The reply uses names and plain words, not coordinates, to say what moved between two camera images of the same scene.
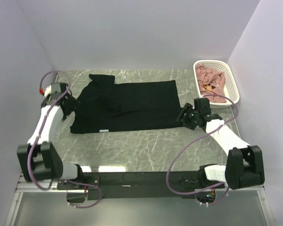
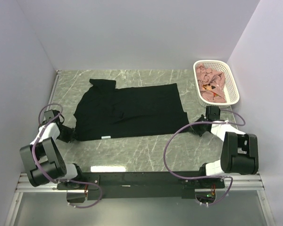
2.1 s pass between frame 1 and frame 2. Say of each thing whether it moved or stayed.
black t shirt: moved
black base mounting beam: stayed
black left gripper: moved
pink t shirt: stayed
